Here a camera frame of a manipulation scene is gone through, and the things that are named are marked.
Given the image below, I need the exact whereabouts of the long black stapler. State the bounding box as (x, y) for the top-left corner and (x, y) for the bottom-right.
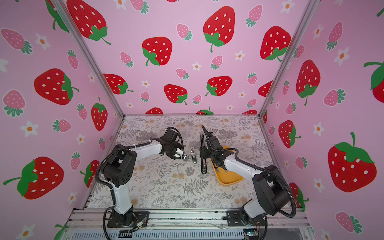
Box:
(200, 135), (207, 174)

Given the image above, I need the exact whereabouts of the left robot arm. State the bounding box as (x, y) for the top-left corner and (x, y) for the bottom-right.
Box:
(95, 127), (188, 227)

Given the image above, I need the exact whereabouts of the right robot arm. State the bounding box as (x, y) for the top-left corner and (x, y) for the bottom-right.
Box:
(200, 127), (297, 225)

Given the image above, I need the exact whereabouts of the yellow plastic tray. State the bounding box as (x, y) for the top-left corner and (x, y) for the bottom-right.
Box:
(211, 160), (244, 187)

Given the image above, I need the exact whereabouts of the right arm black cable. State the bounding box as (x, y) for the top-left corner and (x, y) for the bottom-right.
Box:
(221, 146), (298, 219)

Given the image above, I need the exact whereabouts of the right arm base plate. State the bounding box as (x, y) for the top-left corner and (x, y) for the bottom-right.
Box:
(223, 210), (268, 227)

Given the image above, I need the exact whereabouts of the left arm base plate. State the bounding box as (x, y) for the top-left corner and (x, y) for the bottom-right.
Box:
(107, 212), (150, 228)

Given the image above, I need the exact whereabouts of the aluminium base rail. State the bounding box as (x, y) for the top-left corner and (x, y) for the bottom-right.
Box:
(58, 209), (316, 240)

